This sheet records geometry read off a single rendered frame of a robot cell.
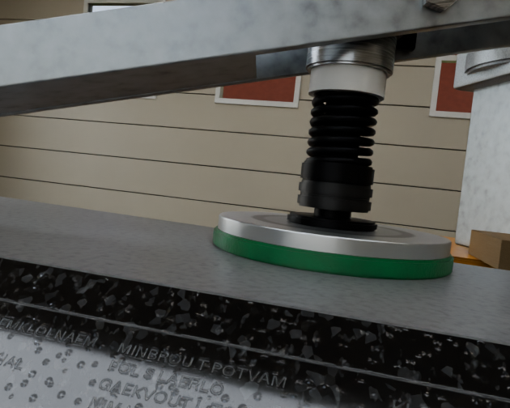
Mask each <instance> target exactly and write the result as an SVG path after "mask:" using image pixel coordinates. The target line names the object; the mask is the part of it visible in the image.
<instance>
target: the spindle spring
mask: <svg viewBox="0 0 510 408"><path fill-rule="evenodd" d="M325 92H330V91H318V92H315V93H313V95H314V96H315V97H314V98H313V100H312V106H313V107H314V108H313V109H312V110H311V115H312V116H313V118H311V120H310V122H309V123H310V125H311V127H312V128H311V129H310V130H308V134H309V135H310V136H311V138H309V139H308V141H307V143H308V145H309V146H310V147H309V148H308V149H307V150H306V153H307V155H308V156H310V157H309V158H307V159H306V160H311V161H325V162H335V163H343V164H357V165H363V166H371V165H372V161H371V160H370V159H366V158H357V157H343V156H321V154H338V155H360V156H372V155H373V150H372V149H370V148H365V147H371V146H373V145H374V143H375V141H374V140H373V139H372V138H365V137H372V136H374V135H375V134H376V131H375V130H374V129H373V128H371V127H373V126H374V125H376V123H377V121H376V119H375V118H372V117H375V116H376V115H377V114H378V110H377V109H376V108H374V107H376V106H377V105H378V104H379V103H380V101H379V100H378V98H376V97H374V96H368V95H363V94H355V93H332V94H325V95H321V94H322V93H325ZM337 101H346V102H360V103H364V105H362V104H323V103H326V102H337ZM325 113H362V114H363V116H360V115H350V114H329V115H325ZM324 123H356V124H362V126H359V125H324ZM332 133H333V134H360V137H358V136H346V135H323V134H332ZM326 143H335V144H353V145H359V146H360V147H344V146H322V145H321V144H326Z"/></svg>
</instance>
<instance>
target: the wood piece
mask: <svg viewBox="0 0 510 408"><path fill-rule="evenodd" d="M469 254H470V255H472V256H474V257H476V258H477V259H479V260H481V261H483V262H485V263H487V264H488V265H490V266H492V267H494V268H496V269H500V270H510V234H508V233H500V232H487V231H479V230H471V235H470V246H469Z"/></svg>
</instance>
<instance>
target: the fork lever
mask: <svg viewBox="0 0 510 408"><path fill-rule="evenodd" d="M412 33H417V39H416V46H415V49H414V51H413V52H402V51H396V53H395V59H394V63H395V62H407V61H413V60H419V59H425V58H431V57H442V56H448V55H454V54H460V53H472V52H478V51H483V50H490V49H501V48H507V47H510V0H175V1H169V2H158V3H152V4H146V5H140V6H129V7H123V8H117V9H112V10H105V11H94V12H88V13H82V14H77V15H66V16H59V17H53V18H47V19H37V20H31V21H25V22H19V23H8V24H2V25H0V117H5V116H12V115H18V114H24V113H35V112H41V111H47V110H54V109H60V108H70V107H77V106H83V105H89V104H100V103H106V102H112V101H118V100H129V99H136V98H142V97H148V96H159V95H165V94H171V93H177V92H183V91H194V90H201V89H207V88H212V87H224V86H230V85H236V84H242V83H253V82H260V81H266V80H271V79H283V78H289V77H295V76H301V75H307V74H309V72H308V71H307V70H306V62H307V55H308V48H312V47H318V46H324V45H335V44H341V43H347V42H353V41H359V40H371V39H376V38H382V37H389V36H400V35H405V34H412Z"/></svg>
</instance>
